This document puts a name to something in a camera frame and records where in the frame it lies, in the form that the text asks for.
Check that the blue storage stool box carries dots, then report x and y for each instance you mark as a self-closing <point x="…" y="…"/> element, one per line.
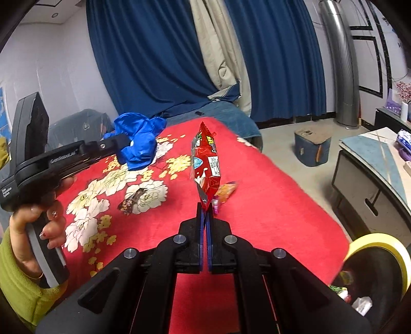
<point x="312" y="145"/>

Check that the red snack bag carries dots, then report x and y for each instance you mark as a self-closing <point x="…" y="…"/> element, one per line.
<point x="205" y="166"/>

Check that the coffee table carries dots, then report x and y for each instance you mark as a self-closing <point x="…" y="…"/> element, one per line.
<point x="372" y="186"/>

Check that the blue curtain left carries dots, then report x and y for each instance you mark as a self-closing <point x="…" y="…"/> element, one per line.
<point x="150" y="59"/>

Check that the blue curtain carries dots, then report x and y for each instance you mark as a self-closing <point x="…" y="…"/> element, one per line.
<point x="150" y="59"/>
<point x="282" y="57"/>

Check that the blue plastic bag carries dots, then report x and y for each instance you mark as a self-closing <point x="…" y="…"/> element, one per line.
<point x="142" y="132"/>

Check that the person's left hand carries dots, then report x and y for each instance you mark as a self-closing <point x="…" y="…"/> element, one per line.
<point x="32" y="223"/>

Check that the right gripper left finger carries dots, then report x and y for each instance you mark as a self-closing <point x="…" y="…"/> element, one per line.
<point x="134" y="292"/>

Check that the black tv stand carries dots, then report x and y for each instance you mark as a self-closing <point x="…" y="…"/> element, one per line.
<point x="385" y="118"/>

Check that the yellow rimmed trash bin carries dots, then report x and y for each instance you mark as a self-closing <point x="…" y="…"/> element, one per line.
<point x="374" y="278"/>

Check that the white vase red flowers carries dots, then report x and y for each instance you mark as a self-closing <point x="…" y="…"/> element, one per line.
<point x="403" y="90"/>

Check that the orange purple candy wrapper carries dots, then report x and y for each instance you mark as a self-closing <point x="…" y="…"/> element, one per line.
<point x="224" y="192"/>

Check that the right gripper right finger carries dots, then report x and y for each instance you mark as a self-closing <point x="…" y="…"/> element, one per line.
<point x="276" y="293"/>

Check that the silver tower air conditioner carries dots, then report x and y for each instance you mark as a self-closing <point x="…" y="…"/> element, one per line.
<point x="344" y="62"/>

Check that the purple bag on table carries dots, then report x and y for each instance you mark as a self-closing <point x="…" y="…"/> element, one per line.
<point x="403" y="152"/>

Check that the white tissue pack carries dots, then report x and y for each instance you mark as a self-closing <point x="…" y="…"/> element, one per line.
<point x="404" y="139"/>

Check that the beige curtain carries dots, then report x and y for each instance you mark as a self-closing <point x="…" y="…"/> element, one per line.
<point x="222" y="54"/>

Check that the green sleeve forearm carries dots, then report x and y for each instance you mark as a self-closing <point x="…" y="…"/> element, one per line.
<point x="28" y="301"/>

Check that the dark brown wrapper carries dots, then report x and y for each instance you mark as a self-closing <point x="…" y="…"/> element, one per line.
<point x="127" y="205"/>

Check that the blue curtain right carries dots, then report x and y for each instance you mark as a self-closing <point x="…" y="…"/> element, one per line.
<point x="282" y="57"/>

